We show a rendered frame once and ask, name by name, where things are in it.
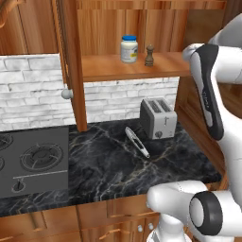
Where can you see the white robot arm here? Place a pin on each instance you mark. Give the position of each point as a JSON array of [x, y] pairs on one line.
[[227, 151]]

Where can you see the open wooden cabinet door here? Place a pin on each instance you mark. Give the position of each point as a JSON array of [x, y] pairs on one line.
[[74, 63]]

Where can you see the wooden base cabinet door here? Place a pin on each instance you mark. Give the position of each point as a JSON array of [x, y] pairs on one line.
[[91, 234]]

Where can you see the grey kitchen tongs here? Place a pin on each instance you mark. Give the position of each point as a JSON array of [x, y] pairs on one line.
[[137, 143]]

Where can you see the silver toaster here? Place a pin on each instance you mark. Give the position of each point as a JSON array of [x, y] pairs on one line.
[[157, 121]]

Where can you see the round white door knob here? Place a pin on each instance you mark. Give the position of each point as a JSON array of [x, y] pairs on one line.
[[66, 94]]

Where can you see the brown pepper mill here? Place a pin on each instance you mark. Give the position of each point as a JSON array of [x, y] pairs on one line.
[[149, 58]]

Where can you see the white jar with blue lid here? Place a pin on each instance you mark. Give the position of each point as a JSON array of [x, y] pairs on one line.
[[129, 50]]

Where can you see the dark grey gas hob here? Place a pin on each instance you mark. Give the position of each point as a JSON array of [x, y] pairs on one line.
[[38, 157]]

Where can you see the small white round knob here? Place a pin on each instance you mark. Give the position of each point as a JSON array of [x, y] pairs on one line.
[[151, 226], [140, 228]]

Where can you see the black hob knob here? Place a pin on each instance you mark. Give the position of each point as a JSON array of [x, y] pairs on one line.
[[18, 186]]

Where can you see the wide wooden drawer front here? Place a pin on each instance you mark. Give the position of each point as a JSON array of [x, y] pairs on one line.
[[47, 220]]

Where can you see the open wooden wall cabinet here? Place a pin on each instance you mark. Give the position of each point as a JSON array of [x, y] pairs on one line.
[[132, 71]]

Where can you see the closed wooden wall cabinet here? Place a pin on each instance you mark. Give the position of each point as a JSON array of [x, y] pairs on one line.
[[31, 28]]

